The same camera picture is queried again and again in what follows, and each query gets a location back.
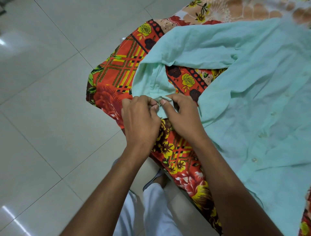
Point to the person's left hand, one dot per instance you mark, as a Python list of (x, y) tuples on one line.
[(139, 121)]

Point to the person's right hand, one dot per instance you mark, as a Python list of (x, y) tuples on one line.
[(186, 118)]

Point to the person's left thumb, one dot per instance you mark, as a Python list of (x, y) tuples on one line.
[(154, 111)]

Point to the person's right thumb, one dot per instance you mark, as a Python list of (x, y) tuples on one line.
[(167, 109)]

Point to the light green button shirt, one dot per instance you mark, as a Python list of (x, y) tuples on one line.
[(243, 97)]

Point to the person's left forearm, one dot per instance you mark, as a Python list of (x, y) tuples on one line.
[(107, 194)]

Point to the person's right forearm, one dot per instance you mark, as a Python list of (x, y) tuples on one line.
[(230, 189)]

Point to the red floral bed sheet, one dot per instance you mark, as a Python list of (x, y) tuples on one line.
[(116, 75)]

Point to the grey slipper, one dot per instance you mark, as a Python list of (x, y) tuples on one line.
[(153, 178)]

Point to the person's foot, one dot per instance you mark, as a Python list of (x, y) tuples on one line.
[(161, 180)]

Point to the person's white trousers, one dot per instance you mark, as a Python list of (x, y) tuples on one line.
[(148, 214)]

